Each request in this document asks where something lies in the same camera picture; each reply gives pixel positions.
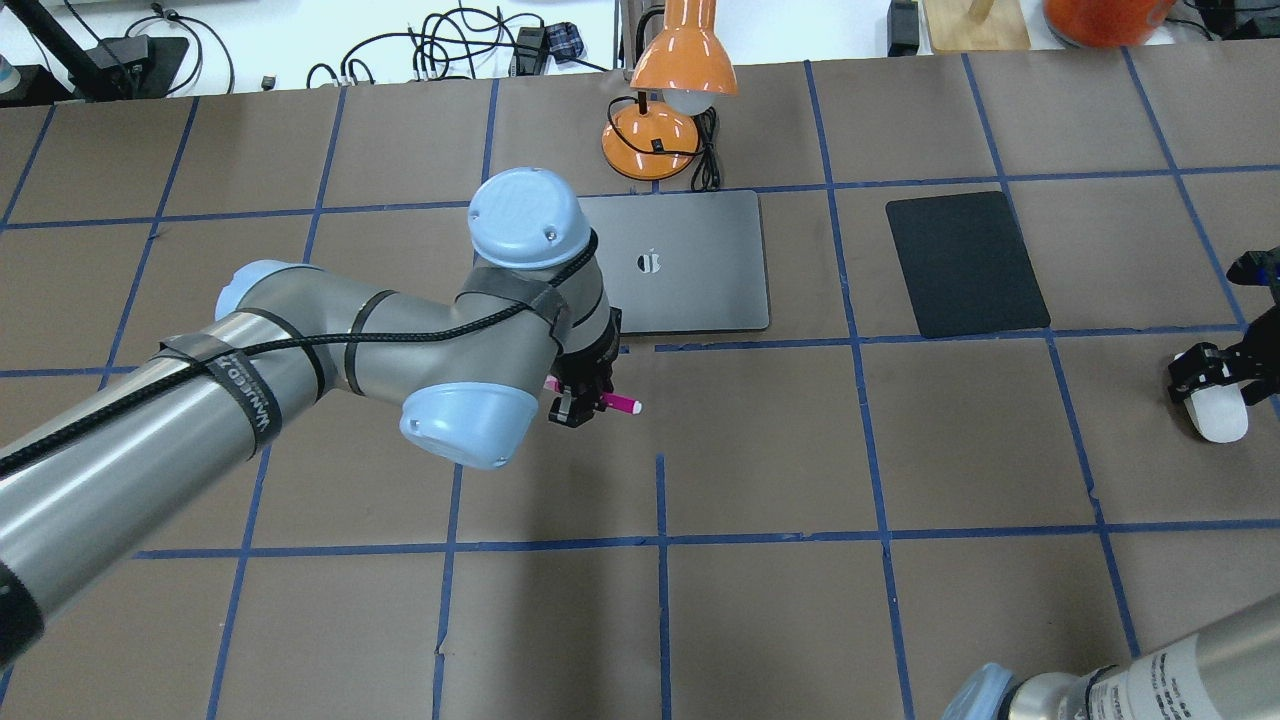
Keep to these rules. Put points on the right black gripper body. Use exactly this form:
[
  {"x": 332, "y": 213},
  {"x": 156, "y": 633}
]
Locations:
[{"x": 1262, "y": 346}]

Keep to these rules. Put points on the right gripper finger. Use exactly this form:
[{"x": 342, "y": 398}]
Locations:
[{"x": 1205, "y": 365}]

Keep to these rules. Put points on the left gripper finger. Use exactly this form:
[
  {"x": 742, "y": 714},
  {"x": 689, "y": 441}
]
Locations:
[
  {"x": 570, "y": 410},
  {"x": 601, "y": 388}
]

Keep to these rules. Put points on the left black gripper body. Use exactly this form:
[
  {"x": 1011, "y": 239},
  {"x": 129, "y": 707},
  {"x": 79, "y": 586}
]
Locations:
[{"x": 585, "y": 366}]

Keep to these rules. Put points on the pink pen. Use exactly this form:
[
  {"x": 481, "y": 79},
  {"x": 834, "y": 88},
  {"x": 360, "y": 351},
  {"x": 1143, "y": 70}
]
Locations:
[{"x": 619, "y": 403}]

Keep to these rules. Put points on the white computer mouse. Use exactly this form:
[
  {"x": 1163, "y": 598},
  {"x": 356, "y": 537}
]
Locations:
[{"x": 1219, "y": 413}]

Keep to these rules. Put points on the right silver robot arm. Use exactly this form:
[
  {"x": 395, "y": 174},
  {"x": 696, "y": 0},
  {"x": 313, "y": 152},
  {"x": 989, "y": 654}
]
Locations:
[{"x": 1226, "y": 669}]

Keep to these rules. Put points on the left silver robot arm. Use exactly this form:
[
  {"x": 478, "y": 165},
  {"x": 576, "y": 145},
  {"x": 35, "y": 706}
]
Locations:
[{"x": 87, "y": 488}]

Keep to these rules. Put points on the silver laptop notebook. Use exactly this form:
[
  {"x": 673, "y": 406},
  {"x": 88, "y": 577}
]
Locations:
[{"x": 683, "y": 263}]

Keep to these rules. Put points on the black mousepad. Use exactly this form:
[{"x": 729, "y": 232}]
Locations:
[{"x": 965, "y": 264}]

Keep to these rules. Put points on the orange desk lamp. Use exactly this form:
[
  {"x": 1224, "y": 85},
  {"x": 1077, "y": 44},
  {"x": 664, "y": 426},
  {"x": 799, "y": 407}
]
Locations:
[{"x": 677, "y": 71}]

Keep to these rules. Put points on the wooden stand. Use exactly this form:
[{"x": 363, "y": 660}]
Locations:
[{"x": 975, "y": 26}]

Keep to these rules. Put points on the black power adapter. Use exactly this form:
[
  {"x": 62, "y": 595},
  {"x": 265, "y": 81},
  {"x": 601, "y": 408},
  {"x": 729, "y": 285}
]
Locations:
[{"x": 903, "y": 28}]

